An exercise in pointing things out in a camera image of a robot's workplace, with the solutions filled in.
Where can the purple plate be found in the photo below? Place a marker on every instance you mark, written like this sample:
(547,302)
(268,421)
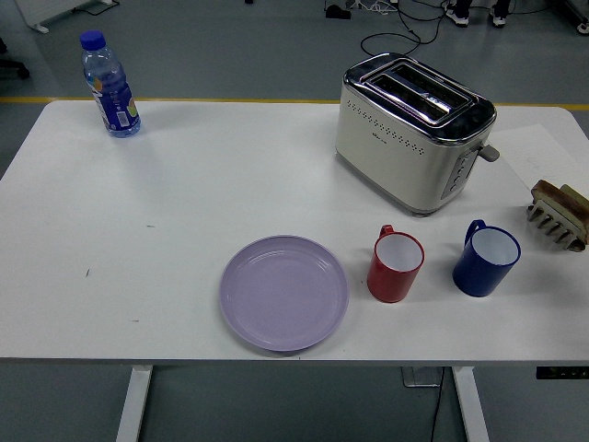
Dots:
(283,294)

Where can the person's shoe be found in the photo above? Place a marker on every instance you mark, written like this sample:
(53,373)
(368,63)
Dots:
(457,16)
(499,17)

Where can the grey box under table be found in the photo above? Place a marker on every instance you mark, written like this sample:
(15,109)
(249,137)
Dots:
(419,377)

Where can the cream and chrome toaster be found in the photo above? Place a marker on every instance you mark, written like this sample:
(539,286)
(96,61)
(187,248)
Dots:
(391,152)

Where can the white stand base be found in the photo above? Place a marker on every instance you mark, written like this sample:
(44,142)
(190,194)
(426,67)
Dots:
(39,11)

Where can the blue mug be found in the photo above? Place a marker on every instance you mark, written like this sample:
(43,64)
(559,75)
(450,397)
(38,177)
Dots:
(476,276)

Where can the red mug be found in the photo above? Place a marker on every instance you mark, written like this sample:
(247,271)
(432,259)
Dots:
(391,285)

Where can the white table leg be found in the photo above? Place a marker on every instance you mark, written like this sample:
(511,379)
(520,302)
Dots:
(470,405)
(133,405)

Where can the metal toast rack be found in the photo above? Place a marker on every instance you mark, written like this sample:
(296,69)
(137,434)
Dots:
(552,228)

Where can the grey toaster lever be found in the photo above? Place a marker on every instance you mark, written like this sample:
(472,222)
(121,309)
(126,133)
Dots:
(490,154)

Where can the black table control panel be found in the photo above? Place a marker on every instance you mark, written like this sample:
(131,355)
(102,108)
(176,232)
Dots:
(561,373)

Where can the clear water bottle blue cap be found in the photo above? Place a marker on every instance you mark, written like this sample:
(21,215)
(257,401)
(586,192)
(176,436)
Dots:
(112,101)

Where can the white paper sheet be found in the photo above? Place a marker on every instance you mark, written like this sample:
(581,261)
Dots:
(529,147)

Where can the slice of bread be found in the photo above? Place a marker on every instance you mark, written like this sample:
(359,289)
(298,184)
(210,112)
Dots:
(550,189)

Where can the black office chair base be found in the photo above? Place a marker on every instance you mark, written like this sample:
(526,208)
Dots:
(14,64)

